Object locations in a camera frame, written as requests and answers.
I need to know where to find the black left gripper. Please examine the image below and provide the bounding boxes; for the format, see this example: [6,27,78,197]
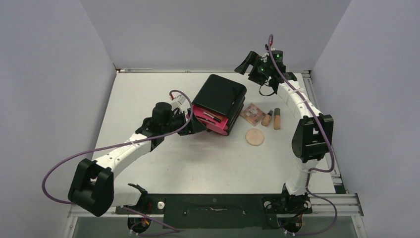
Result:
[162,108,206,136]

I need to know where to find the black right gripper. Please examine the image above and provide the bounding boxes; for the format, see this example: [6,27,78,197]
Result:
[235,52,272,86]

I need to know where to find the pink drawer with black knob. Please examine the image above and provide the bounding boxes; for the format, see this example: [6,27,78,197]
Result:
[192,105,229,136]

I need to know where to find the eyeshadow palette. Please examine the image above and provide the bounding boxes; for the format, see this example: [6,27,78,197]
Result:
[240,103,266,126]

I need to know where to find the tan concealer stick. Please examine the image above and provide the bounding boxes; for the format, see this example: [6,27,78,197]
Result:
[261,110,273,127]

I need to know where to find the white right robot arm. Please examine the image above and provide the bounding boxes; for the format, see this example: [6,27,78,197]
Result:
[234,50,334,212]

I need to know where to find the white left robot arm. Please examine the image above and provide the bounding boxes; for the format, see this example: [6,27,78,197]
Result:
[68,102,207,217]

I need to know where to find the round beige powder puff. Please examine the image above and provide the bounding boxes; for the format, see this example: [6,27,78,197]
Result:
[245,128,264,146]

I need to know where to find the tan foundation tube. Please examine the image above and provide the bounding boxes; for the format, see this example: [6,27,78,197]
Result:
[273,108,281,130]

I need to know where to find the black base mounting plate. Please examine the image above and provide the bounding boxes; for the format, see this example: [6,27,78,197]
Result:
[116,193,313,230]

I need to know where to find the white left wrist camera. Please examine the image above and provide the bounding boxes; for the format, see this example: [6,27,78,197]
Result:
[171,94,186,107]

